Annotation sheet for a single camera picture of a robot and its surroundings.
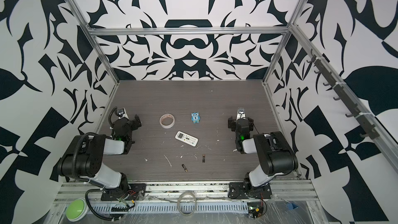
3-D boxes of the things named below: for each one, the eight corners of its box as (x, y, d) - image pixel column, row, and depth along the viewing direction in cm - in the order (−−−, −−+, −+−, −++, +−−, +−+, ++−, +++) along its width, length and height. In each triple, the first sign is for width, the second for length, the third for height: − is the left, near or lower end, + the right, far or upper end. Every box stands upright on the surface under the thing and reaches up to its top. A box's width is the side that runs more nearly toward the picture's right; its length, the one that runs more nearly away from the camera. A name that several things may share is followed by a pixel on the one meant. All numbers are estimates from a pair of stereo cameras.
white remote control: (174, 138, 93) (174, 137, 92) (178, 131, 96) (178, 129, 95) (195, 147, 90) (195, 146, 88) (199, 139, 93) (199, 138, 91)
